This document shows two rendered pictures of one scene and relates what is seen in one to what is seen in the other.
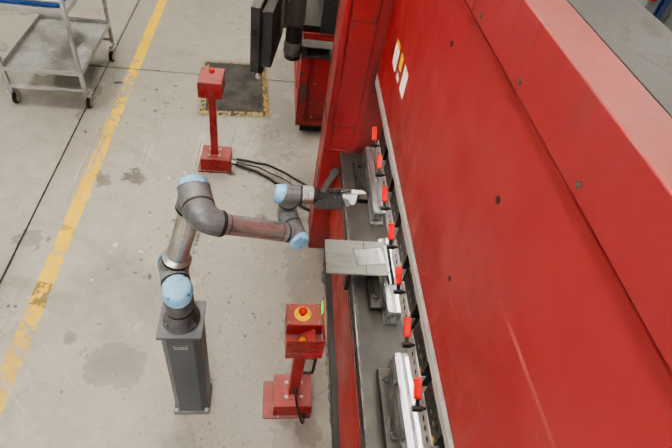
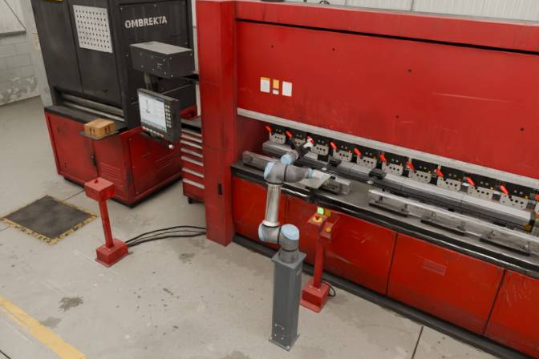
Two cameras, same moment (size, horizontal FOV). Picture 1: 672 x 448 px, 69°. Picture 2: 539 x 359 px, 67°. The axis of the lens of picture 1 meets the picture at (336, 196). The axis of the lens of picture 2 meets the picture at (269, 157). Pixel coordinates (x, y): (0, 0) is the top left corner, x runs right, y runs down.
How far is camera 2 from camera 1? 2.31 m
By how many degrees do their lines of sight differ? 43
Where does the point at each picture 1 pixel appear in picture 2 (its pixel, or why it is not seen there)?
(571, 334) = (468, 70)
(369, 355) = (359, 203)
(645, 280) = (482, 38)
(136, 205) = (102, 312)
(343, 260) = (313, 182)
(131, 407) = not seen: outside the picture
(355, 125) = (233, 143)
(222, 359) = (269, 315)
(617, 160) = (457, 25)
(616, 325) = (479, 55)
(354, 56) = (228, 102)
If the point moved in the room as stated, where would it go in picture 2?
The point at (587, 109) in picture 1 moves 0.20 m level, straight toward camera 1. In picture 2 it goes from (438, 22) to (462, 26)
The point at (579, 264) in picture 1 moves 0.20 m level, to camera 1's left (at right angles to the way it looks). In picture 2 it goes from (458, 55) to (446, 59)
